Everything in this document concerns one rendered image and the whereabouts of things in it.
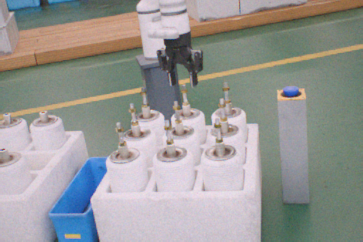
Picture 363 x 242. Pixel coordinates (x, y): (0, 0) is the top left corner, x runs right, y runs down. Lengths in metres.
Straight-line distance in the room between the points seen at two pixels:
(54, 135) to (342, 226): 0.84
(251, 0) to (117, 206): 2.46
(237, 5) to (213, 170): 2.38
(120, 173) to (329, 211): 0.57
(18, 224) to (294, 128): 0.74
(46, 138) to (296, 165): 0.72
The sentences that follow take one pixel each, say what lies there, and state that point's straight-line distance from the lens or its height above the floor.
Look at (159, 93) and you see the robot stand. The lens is 1.76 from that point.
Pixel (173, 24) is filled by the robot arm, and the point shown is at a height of 0.52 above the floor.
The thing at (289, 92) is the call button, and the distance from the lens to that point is 1.24.
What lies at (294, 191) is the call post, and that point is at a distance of 1.36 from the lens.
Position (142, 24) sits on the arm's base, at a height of 0.43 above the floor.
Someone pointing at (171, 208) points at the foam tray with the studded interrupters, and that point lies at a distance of 1.13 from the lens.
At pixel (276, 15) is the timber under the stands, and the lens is 3.42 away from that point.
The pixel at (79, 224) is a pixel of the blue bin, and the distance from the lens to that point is 1.26.
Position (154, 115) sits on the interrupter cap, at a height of 0.25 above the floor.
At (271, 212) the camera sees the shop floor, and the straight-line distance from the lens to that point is 1.35.
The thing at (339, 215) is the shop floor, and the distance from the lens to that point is 1.34.
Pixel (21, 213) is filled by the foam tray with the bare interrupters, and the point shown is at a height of 0.14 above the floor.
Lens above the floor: 0.78
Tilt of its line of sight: 22 degrees down
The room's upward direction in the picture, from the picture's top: 8 degrees counter-clockwise
